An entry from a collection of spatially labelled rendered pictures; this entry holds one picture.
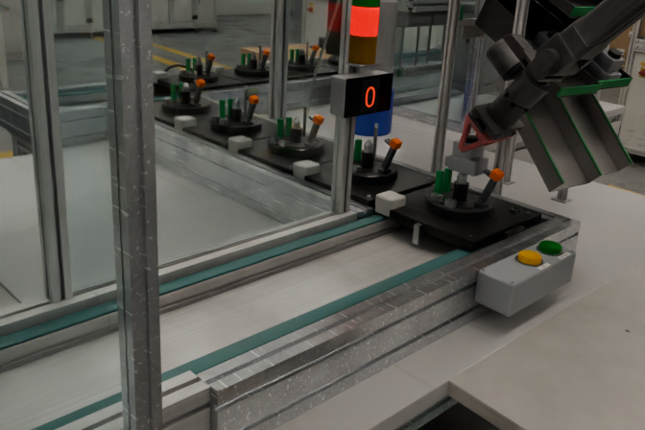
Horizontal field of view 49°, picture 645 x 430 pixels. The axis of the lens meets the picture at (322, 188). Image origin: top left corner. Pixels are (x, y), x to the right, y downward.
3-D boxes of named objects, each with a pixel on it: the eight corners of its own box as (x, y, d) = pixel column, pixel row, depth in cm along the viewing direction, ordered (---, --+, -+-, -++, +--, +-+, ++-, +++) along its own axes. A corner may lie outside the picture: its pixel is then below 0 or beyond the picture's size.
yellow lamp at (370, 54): (381, 63, 128) (383, 35, 127) (362, 65, 125) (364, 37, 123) (361, 59, 132) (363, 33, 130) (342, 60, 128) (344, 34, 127)
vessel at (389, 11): (400, 88, 235) (412, -31, 222) (371, 93, 225) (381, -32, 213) (370, 81, 244) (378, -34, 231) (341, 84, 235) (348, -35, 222)
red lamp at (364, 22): (383, 35, 127) (385, 8, 125) (364, 36, 123) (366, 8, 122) (363, 32, 130) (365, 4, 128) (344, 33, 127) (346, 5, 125)
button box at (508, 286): (571, 281, 130) (577, 250, 128) (508, 318, 116) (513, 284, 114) (537, 268, 134) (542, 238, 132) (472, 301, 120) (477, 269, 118)
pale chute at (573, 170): (587, 183, 157) (603, 174, 153) (549, 192, 150) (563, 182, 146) (532, 78, 165) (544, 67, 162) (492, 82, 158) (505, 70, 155)
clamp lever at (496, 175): (488, 203, 138) (505, 173, 134) (482, 205, 137) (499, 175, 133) (475, 192, 140) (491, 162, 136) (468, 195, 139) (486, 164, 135)
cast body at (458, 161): (487, 173, 139) (491, 138, 137) (474, 177, 136) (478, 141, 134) (452, 163, 145) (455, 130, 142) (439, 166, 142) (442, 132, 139)
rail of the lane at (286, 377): (572, 266, 146) (582, 217, 142) (217, 460, 87) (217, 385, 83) (548, 256, 149) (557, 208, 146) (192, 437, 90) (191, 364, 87)
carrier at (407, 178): (440, 187, 160) (446, 133, 156) (368, 210, 145) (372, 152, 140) (363, 160, 177) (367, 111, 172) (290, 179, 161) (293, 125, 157)
